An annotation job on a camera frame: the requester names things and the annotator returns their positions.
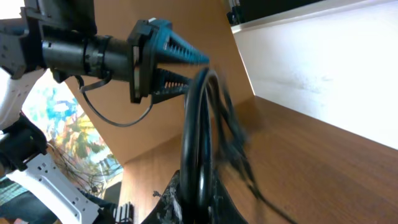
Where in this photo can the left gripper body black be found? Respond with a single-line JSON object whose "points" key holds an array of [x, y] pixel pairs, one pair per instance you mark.
{"points": [[142, 40]]}

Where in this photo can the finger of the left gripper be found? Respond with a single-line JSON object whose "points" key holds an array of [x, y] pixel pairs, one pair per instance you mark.
{"points": [[166, 85], [171, 48]]}

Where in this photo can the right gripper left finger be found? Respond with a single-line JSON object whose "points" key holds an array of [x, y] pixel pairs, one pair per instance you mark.
{"points": [[168, 209]]}

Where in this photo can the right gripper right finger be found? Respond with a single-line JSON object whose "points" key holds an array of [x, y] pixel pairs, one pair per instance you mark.
{"points": [[223, 210]]}

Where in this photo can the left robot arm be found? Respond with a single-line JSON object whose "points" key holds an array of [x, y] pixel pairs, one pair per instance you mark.
{"points": [[61, 36]]}

